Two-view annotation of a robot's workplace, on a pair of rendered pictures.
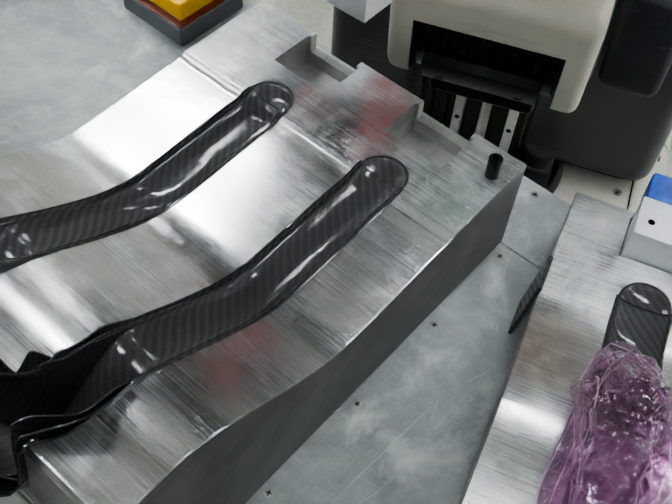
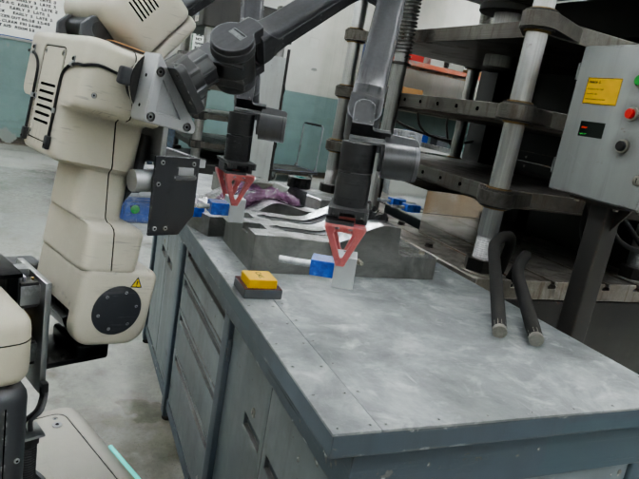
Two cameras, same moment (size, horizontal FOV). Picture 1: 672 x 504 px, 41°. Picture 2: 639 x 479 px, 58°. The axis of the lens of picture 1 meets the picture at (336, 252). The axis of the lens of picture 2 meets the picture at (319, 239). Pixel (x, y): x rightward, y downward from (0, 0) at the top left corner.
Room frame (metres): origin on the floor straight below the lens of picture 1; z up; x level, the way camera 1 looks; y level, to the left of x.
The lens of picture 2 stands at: (1.63, 0.77, 1.20)
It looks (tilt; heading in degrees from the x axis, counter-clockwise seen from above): 13 degrees down; 207
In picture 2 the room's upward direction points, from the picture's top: 10 degrees clockwise
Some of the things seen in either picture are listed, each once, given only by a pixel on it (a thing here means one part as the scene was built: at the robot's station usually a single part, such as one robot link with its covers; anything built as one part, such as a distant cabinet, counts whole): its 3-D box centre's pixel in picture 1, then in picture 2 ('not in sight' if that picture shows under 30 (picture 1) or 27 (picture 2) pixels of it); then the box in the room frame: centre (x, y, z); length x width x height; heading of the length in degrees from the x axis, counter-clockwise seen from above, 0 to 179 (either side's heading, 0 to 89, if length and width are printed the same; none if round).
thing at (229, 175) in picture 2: not in sight; (235, 183); (0.60, 0.01, 0.99); 0.07 x 0.07 x 0.09; 54
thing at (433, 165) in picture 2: not in sight; (472, 190); (-0.74, 0.20, 0.96); 1.29 x 0.83 x 0.18; 53
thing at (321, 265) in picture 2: not in sight; (317, 264); (0.79, 0.34, 0.93); 0.13 x 0.05 x 0.05; 115
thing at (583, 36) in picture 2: not in sight; (500, 67); (-0.74, 0.20, 1.45); 1.29 x 0.82 x 0.19; 53
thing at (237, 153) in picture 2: not in sight; (237, 151); (0.59, 0.00, 1.06); 0.10 x 0.07 x 0.07; 54
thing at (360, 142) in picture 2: not in sight; (360, 158); (0.77, 0.38, 1.12); 0.07 x 0.06 x 0.07; 117
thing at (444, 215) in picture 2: not in sight; (455, 210); (-0.65, 0.18, 0.87); 0.50 x 0.27 x 0.17; 143
